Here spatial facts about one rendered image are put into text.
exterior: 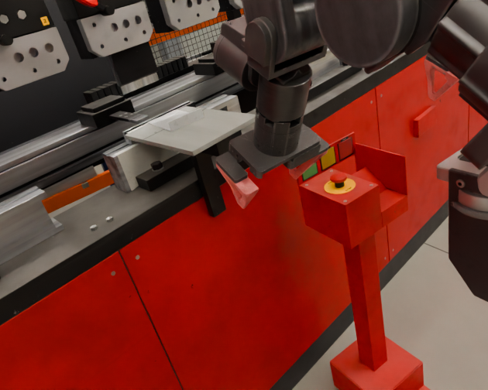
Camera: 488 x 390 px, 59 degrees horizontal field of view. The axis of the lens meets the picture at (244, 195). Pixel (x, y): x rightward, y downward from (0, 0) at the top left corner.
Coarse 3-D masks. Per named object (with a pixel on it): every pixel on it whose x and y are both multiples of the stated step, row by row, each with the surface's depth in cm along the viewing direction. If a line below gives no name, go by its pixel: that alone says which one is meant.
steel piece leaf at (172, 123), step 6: (180, 114) 101; (186, 114) 100; (192, 114) 93; (198, 114) 94; (162, 120) 100; (168, 120) 99; (174, 120) 91; (180, 120) 92; (186, 120) 93; (192, 120) 94; (156, 126) 97; (162, 126) 96; (168, 126) 95; (174, 126) 92; (180, 126) 93
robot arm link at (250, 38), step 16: (224, 32) 49; (240, 32) 47; (256, 32) 39; (272, 32) 39; (224, 48) 49; (240, 48) 48; (256, 48) 40; (272, 48) 40; (320, 48) 45; (224, 64) 50; (240, 64) 48; (256, 64) 43; (272, 64) 41; (288, 64) 43; (304, 64) 44; (240, 80) 49
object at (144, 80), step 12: (132, 48) 95; (144, 48) 97; (108, 60) 94; (120, 60) 94; (132, 60) 96; (144, 60) 98; (120, 72) 94; (132, 72) 96; (144, 72) 98; (120, 84) 96; (132, 84) 98; (144, 84) 100
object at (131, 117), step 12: (108, 96) 121; (120, 96) 118; (84, 108) 116; (96, 108) 113; (108, 108) 114; (120, 108) 116; (132, 108) 119; (84, 120) 117; (96, 120) 112; (108, 120) 115; (120, 120) 110; (132, 120) 105; (144, 120) 105
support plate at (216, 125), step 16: (208, 112) 98; (224, 112) 95; (144, 128) 98; (160, 128) 95; (192, 128) 90; (208, 128) 88; (224, 128) 86; (240, 128) 86; (160, 144) 87; (176, 144) 84; (192, 144) 82; (208, 144) 81
